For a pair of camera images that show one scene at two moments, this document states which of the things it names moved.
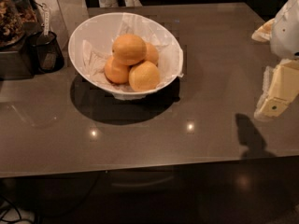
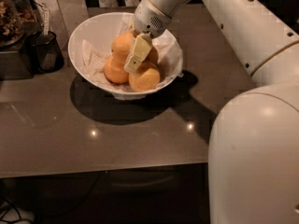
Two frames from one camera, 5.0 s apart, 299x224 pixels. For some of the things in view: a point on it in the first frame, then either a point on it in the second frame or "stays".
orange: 129,49 stays
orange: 151,53 stays
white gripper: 286,32 -> 149,20
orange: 144,76 stays
